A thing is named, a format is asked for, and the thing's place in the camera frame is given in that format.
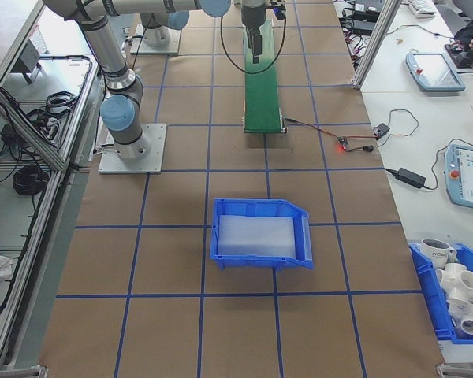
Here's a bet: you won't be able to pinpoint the green conveyor belt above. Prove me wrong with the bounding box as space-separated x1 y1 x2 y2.
241 17 289 135

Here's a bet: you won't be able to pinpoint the black power strip red plugs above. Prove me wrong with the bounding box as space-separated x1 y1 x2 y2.
345 31 369 69

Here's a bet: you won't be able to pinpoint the large black power brick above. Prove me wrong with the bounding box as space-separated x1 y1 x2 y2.
349 19 377 35

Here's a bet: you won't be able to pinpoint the black mini computer red logo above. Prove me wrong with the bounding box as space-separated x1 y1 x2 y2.
352 0 385 13

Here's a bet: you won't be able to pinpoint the small motor controller board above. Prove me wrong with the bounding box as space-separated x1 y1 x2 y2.
336 135 358 154

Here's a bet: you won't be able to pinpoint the white keyboard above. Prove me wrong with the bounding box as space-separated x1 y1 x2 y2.
409 0 437 19

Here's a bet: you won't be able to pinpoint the blue grey teach pendant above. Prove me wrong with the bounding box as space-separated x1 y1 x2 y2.
404 50 467 94
442 141 473 209

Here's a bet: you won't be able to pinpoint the black power adapter slim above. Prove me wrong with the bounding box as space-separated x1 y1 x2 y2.
395 167 427 189

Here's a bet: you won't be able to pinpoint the blue plastic bin with foam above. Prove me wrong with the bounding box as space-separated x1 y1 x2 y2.
208 197 315 272

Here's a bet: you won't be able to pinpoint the grey metal box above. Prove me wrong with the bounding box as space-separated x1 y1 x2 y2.
10 39 45 85

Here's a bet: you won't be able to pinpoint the white printed mug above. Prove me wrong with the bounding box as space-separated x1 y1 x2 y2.
419 237 458 265

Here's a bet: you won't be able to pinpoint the blue bin with pipe fittings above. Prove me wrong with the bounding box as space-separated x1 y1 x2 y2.
408 242 473 344

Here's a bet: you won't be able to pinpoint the white PVC pipe fitting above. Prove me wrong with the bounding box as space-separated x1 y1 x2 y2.
434 262 473 306
445 298 473 339

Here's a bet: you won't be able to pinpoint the aluminium profile bar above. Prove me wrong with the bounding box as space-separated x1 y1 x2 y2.
0 365 49 378
436 363 473 378

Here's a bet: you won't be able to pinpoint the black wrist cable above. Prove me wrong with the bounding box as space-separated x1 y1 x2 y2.
219 15 288 76

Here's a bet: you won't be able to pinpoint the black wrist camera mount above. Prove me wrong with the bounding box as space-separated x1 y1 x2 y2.
270 0 289 21

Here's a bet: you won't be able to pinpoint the red conveyor power wire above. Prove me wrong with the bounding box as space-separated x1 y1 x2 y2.
285 117 342 141

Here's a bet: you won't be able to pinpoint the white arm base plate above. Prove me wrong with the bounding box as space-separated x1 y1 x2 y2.
129 24 182 57
98 123 169 175

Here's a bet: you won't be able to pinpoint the tall aluminium profile post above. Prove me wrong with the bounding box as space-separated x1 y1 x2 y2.
352 0 397 91

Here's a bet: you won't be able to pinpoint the coiled black cable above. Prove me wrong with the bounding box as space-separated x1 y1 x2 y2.
13 164 50 197
44 91 81 109

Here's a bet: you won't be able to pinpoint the V-shaped metal bar frame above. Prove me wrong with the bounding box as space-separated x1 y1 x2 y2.
0 0 104 369

